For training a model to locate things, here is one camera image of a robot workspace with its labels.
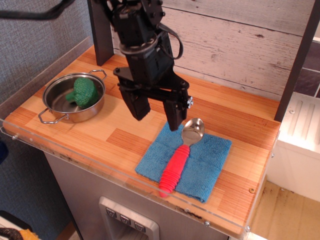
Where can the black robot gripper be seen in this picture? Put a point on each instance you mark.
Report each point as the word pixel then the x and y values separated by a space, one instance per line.
pixel 152 76

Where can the red handled metal spoon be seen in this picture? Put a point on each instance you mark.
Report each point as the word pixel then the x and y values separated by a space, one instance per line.
pixel 192 132

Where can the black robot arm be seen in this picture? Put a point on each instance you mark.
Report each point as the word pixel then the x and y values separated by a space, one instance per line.
pixel 145 42

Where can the blue cloth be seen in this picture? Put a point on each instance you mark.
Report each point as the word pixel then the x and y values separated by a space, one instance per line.
pixel 201 170

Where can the green toy broccoli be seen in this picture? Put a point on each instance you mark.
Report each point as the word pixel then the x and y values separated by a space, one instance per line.
pixel 84 94

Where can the small steel pot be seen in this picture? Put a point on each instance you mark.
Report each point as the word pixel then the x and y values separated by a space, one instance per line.
pixel 59 109

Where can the grey toy fridge cabinet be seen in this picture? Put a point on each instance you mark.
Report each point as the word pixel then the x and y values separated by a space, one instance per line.
pixel 104 210

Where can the white toy sink unit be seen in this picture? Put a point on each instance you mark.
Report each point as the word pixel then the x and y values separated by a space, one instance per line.
pixel 295 161

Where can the clear acrylic table guard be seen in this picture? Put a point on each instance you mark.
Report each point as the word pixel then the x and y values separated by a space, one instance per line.
pixel 114 150

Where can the yellow object at corner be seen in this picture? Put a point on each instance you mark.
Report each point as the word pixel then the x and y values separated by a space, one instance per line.
pixel 28 235

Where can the dark left vertical post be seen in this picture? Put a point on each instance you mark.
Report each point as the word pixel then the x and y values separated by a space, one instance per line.
pixel 101 32

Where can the dark vertical post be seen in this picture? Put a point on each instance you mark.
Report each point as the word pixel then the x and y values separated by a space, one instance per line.
pixel 101 32
pixel 301 55

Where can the dark right vertical post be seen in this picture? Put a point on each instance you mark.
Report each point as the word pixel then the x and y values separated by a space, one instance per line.
pixel 301 55

